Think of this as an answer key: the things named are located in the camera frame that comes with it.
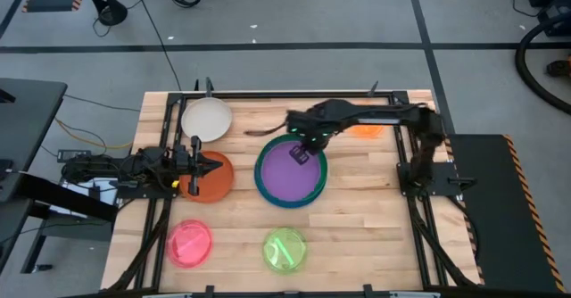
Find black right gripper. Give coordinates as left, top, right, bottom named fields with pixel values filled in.
left=244, top=101, right=335, bottom=166

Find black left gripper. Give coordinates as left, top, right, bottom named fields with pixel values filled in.
left=171, top=135, right=224, bottom=197

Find opaque orange plastic plate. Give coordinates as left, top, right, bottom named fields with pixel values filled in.
left=178, top=150, right=235, bottom=204

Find purple plastic plate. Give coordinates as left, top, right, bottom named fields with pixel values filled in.
left=260, top=139, right=322, bottom=203

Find large green plastic plate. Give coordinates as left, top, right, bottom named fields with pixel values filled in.
left=255, top=133, right=328, bottom=206

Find large teal plastic plate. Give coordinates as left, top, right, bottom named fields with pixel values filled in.
left=254, top=144, right=327, bottom=207

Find white plastic plate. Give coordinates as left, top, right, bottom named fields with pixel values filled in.
left=180, top=96, right=234, bottom=144

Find small translucent orange plate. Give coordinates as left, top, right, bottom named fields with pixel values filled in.
left=346, top=103, right=385, bottom=139

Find small translucent pink plate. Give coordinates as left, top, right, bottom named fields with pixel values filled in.
left=166, top=219, right=213, bottom=269

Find small translucent green plate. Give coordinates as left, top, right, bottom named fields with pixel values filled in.
left=261, top=227, right=308, bottom=275

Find large blue plastic plate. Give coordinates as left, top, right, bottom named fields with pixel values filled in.
left=253, top=168, right=328, bottom=210

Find white papers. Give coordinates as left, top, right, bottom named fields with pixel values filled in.
left=48, top=176, right=120, bottom=219

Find black power adapter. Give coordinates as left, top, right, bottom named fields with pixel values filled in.
left=56, top=149, right=93, bottom=163

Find black stand base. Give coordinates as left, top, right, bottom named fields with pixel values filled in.
left=78, top=0, right=129, bottom=27

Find black desk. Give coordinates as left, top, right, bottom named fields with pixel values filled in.
left=0, top=78, right=120, bottom=275

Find black hazard-striped floor mat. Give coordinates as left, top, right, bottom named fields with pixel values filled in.
left=447, top=133, right=567, bottom=294

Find orange and black tool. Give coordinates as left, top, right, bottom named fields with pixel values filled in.
left=546, top=58, right=571, bottom=79

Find black aluminium table frame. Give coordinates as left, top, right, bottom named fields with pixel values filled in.
left=109, top=90, right=482, bottom=298

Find yellow cable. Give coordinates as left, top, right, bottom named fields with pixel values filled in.
left=54, top=118, right=135, bottom=151

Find long black floor cable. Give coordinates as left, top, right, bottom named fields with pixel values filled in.
left=130, top=0, right=183, bottom=92

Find thick black hose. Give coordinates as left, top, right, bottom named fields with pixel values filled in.
left=514, top=12, right=571, bottom=116

